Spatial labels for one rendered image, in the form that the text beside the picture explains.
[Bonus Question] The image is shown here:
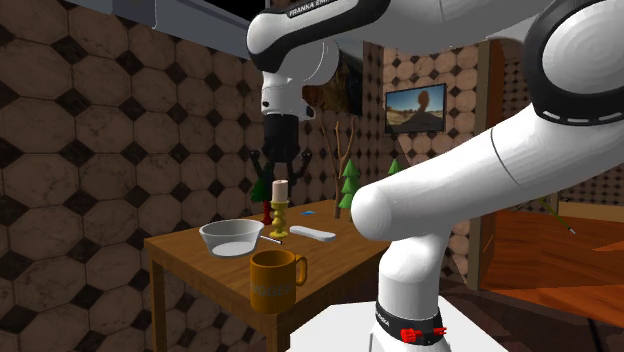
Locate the thin green rod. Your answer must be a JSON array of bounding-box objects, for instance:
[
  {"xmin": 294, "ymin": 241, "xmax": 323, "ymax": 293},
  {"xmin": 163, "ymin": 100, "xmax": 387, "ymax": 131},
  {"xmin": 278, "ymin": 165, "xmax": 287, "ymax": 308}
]
[{"xmin": 537, "ymin": 196, "xmax": 578, "ymax": 236}]

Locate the white candle on yellow candlestick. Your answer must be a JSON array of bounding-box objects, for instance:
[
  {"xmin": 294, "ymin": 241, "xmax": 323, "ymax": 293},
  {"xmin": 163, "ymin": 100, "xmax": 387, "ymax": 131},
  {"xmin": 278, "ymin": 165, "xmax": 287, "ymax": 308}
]
[{"xmin": 268, "ymin": 178, "xmax": 292, "ymax": 240}]

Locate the landscape wall picture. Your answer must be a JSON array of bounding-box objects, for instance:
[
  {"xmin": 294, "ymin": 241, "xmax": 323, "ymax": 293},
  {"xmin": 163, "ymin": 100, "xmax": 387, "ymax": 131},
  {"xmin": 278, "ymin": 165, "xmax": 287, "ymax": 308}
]
[{"xmin": 384, "ymin": 83, "xmax": 448, "ymax": 136}]

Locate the white remote control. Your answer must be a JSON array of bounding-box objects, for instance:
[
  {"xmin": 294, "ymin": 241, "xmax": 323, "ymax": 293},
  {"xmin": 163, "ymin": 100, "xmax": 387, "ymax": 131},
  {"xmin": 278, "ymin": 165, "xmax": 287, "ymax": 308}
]
[{"xmin": 288, "ymin": 224, "xmax": 338, "ymax": 243}]

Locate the large green toy tree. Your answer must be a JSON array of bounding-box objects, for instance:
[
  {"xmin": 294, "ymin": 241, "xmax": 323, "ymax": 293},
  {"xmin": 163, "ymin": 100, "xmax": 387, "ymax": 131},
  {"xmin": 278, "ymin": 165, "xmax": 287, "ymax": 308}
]
[{"xmin": 338, "ymin": 158, "xmax": 363, "ymax": 211}]

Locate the wooden table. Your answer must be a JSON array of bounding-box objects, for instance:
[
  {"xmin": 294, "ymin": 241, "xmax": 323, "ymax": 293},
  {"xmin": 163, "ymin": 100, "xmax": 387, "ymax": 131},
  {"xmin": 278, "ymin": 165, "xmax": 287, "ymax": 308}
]
[{"xmin": 143, "ymin": 198, "xmax": 392, "ymax": 352}]

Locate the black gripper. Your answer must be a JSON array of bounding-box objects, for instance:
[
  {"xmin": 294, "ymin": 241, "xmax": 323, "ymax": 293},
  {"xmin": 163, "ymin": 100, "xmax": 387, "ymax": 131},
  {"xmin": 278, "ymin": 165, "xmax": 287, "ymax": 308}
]
[{"xmin": 248, "ymin": 113, "xmax": 314, "ymax": 187}]

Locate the orange mug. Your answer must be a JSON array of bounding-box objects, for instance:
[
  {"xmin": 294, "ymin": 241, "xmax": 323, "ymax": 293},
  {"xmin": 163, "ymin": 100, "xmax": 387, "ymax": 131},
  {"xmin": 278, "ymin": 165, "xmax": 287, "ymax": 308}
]
[{"xmin": 249, "ymin": 249, "xmax": 309, "ymax": 315}]

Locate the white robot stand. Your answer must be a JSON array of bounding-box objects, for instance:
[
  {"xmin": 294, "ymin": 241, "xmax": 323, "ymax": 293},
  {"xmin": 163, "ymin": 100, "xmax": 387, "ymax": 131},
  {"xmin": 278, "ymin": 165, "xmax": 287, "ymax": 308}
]
[{"xmin": 287, "ymin": 299, "xmax": 509, "ymax": 352}]

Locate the clear glass bowl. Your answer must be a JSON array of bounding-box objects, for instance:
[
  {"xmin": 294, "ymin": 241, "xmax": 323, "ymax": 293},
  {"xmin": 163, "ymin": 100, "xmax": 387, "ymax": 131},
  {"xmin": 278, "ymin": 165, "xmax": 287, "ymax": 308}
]
[{"xmin": 198, "ymin": 218, "xmax": 266, "ymax": 259}]

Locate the green cone on red stand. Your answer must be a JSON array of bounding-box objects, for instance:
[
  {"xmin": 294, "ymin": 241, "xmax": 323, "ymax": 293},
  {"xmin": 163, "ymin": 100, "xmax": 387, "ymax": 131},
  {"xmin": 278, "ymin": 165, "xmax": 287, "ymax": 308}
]
[{"xmin": 250, "ymin": 164, "xmax": 275, "ymax": 226}]

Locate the bare brown branch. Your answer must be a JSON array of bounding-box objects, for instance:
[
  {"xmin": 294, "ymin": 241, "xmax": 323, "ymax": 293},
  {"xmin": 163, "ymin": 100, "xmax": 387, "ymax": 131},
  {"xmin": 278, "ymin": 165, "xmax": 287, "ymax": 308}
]
[{"xmin": 318, "ymin": 116, "xmax": 358, "ymax": 220}]

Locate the wooden door frame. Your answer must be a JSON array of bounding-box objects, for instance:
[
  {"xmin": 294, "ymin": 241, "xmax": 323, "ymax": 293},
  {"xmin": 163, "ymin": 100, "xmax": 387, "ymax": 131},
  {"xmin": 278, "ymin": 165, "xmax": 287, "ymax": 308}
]
[{"xmin": 466, "ymin": 40, "xmax": 506, "ymax": 293}]

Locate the dark wall picture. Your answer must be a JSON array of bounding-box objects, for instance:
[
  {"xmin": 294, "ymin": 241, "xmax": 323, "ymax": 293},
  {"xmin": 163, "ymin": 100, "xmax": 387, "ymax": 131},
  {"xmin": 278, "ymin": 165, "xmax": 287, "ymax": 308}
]
[{"xmin": 301, "ymin": 39, "xmax": 365, "ymax": 117}]

